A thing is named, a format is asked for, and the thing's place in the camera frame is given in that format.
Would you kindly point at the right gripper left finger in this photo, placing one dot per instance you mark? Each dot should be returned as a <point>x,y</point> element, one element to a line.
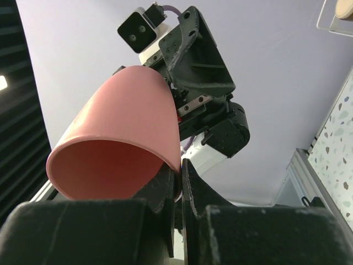
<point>139,230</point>

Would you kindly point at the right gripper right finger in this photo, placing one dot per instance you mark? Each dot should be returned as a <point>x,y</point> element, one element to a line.
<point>217,232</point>

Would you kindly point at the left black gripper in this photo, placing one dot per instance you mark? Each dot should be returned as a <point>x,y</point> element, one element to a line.
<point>143,105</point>

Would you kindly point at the red cup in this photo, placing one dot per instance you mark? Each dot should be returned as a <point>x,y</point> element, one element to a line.
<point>119,140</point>

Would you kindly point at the beige tall cup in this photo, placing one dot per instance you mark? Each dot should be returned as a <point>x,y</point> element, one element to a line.
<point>343,9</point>

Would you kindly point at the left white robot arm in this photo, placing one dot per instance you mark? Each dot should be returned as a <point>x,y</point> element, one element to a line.
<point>220,138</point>

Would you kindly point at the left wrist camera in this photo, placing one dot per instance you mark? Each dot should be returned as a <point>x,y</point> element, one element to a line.
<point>144,28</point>

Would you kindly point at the aluminium rail frame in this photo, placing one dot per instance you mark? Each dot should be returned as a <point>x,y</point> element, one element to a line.
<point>324,170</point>

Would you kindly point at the white wire dish rack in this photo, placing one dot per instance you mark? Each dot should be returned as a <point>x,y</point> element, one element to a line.
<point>329,22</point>

